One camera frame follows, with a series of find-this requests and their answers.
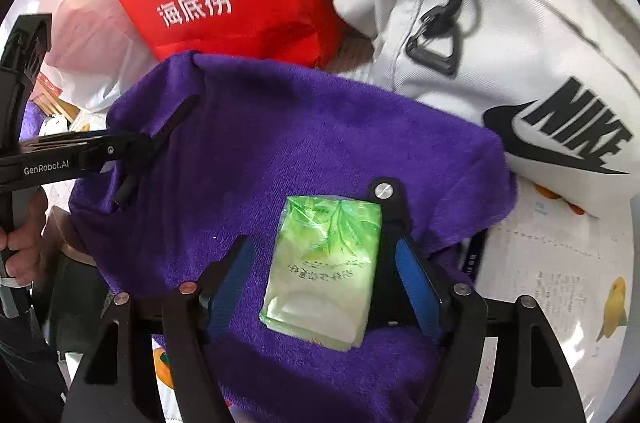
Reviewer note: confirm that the green tissue pack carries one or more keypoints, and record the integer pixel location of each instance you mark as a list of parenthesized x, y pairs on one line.
[(320, 273)]

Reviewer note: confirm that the white plastic bag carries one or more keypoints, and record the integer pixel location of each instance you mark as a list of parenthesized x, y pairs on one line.
[(95, 53)]

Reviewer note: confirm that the person's left hand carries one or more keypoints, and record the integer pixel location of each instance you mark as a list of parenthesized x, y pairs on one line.
[(27, 238)]

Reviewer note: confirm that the fruit printed tablecloth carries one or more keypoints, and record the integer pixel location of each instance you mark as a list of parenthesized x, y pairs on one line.
[(540, 263)]

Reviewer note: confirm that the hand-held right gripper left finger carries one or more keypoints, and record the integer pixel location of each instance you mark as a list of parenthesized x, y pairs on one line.
[(231, 283)]

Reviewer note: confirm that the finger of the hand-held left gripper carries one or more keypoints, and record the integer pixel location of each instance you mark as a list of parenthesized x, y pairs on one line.
[(131, 183), (150, 138)]

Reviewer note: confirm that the purple towel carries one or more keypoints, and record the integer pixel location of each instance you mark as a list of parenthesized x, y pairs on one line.
[(300, 143)]

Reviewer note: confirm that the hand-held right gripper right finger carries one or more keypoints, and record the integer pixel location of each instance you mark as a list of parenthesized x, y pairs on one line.
[(415, 288)]

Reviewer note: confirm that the white backpack black print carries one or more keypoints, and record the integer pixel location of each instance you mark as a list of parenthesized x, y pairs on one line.
[(525, 3)]

